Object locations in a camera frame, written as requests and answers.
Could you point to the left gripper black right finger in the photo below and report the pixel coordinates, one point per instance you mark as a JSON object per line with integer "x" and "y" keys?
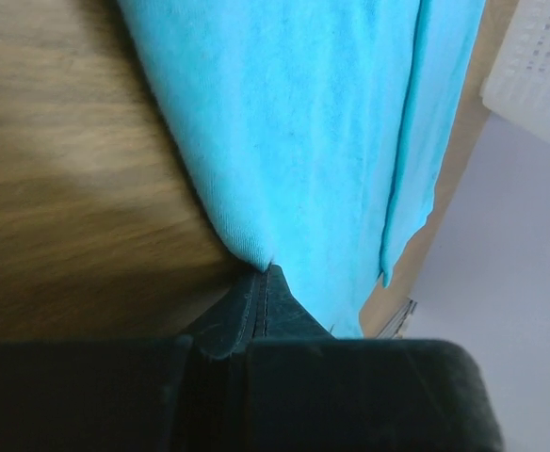
{"x": 300, "y": 389}

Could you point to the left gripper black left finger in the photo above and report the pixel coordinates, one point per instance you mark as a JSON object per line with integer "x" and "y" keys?
{"x": 177, "y": 393}

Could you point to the turquoise t shirt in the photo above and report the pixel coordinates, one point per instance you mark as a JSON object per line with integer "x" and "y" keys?
{"x": 314, "y": 132}

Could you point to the white plastic basket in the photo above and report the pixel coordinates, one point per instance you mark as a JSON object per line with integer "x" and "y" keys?
{"x": 518, "y": 87}

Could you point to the right aluminium frame rail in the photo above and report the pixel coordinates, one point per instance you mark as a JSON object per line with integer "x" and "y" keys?
{"x": 397, "y": 325}

